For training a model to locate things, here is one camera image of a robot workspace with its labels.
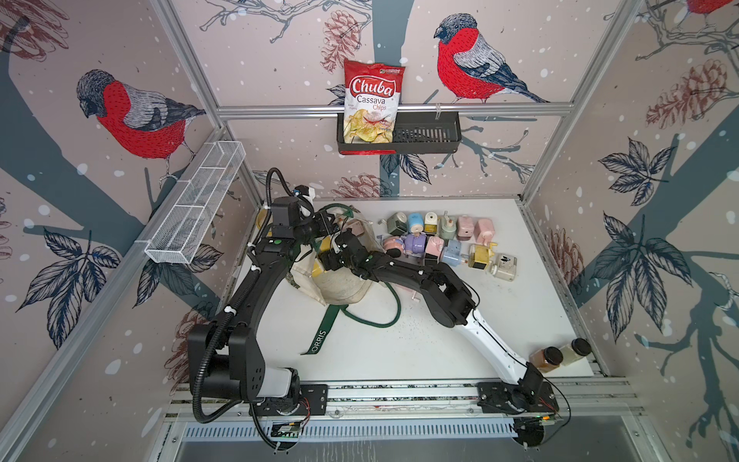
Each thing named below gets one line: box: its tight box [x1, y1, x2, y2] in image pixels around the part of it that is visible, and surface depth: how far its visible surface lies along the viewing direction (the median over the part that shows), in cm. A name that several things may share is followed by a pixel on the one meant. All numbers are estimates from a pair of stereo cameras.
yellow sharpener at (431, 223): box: [424, 211, 438, 234], surface depth 107 cm
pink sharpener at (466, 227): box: [456, 214, 475, 241], surface depth 106 cm
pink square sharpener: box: [474, 217, 496, 247], surface depth 106 cm
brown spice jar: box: [528, 346, 564, 374], surface depth 74 cm
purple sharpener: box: [404, 232, 428, 255], surface depth 103 cm
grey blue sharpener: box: [441, 239, 462, 267], surface depth 100 cm
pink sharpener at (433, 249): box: [423, 235, 445, 265], surface depth 100 cm
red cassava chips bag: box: [339, 58, 407, 155], surface depth 86 cm
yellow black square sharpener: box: [467, 242, 499, 270], surface depth 100 cm
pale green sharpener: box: [439, 210, 458, 240], surface depth 106 cm
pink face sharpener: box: [382, 235, 405, 258], surface depth 100 cm
